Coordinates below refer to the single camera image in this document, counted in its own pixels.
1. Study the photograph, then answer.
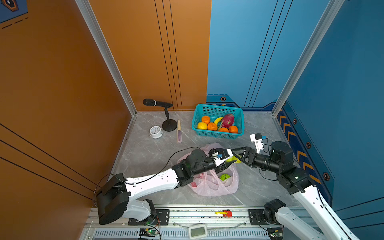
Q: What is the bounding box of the yellow lemon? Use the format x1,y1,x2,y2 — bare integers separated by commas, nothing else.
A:
197,122,208,130

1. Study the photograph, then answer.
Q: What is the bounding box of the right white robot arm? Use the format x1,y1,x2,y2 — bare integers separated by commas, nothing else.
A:
228,141,358,240

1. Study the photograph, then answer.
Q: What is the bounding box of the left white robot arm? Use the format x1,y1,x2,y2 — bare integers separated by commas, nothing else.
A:
95,149,223,225

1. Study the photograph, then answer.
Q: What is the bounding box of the small orange tangerine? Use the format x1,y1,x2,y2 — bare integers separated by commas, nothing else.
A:
207,123,218,131

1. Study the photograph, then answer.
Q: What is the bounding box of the white round clock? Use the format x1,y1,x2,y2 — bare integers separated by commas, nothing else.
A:
150,126,163,139

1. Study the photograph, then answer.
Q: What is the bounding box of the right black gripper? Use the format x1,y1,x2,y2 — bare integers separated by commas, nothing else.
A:
230,147,282,175

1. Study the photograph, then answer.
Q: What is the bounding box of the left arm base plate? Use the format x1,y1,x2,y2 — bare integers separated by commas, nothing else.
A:
128,209,170,226

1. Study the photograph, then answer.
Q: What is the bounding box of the yellow banana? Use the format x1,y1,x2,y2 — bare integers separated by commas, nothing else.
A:
214,117,223,125

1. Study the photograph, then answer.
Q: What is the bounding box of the black microphone on stand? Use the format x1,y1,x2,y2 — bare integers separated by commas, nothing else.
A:
142,98,178,132

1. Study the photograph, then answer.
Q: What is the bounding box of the red dragon fruit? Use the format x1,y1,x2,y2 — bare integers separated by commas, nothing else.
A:
219,114,235,128

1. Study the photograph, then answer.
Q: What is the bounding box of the orange persimmon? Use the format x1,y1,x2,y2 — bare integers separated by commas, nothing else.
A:
201,116,211,125

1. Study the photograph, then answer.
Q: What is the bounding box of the green pear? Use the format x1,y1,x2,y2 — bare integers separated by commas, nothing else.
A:
226,156,242,164

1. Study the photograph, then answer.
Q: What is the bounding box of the left green circuit board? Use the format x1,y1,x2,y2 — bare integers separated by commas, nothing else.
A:
138,228,160,240

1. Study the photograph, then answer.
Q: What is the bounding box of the white digital timer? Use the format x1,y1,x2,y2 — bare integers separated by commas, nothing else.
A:
188,224,208,240

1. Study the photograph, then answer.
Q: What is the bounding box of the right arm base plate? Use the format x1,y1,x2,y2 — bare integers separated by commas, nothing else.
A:
248,209,281,226

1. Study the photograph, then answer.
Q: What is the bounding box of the orange mandarin fruit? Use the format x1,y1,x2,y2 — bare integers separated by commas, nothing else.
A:
218,128,229,133

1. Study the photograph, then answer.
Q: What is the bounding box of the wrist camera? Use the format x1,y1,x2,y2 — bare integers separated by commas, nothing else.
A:
209,148,234,167
250,133,268,154

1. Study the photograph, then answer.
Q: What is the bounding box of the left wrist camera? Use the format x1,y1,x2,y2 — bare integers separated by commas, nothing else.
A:
209,148,234,167

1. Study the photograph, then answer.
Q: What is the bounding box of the right circuit board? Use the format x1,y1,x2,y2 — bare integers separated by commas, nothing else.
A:
267,228,284,240

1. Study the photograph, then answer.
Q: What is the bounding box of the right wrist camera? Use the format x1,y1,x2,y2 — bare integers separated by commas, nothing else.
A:
250,133,268,154

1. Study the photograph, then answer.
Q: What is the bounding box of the teal plastic basket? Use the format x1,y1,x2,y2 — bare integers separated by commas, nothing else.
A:
192,104,245,140

